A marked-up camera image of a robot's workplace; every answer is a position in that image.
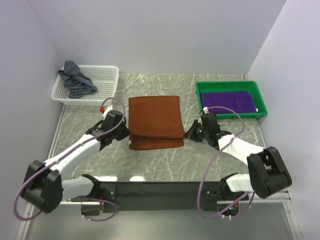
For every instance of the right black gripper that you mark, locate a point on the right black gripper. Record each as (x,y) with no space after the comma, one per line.
(191,134)

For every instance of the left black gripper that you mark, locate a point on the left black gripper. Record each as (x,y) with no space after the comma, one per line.
(126,132)

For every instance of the orange brown towel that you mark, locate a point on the orange brown towel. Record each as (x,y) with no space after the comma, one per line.
(155,122)

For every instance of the purple towel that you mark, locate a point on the purple towel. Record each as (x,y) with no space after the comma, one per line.
(238,101)

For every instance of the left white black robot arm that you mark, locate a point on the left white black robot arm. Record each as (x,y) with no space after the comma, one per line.
(46,185)

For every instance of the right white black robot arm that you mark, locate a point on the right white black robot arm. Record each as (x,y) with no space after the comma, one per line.
(267,172)

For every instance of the white plastic basket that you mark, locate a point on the white plastic basket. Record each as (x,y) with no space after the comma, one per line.
(104,77)

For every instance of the grey towel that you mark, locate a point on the grey towel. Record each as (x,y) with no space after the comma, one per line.
(75,81)

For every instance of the black base beam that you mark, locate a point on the black base beam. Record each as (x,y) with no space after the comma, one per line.
(161,196)

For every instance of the green plastic tray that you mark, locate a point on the green plastic tray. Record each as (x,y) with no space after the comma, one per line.
(223,86)

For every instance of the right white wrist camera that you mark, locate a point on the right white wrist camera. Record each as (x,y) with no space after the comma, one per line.
(205,110)

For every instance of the aluminium frame rail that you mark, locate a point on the aluminium frame rail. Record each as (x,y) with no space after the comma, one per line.
(266,219)

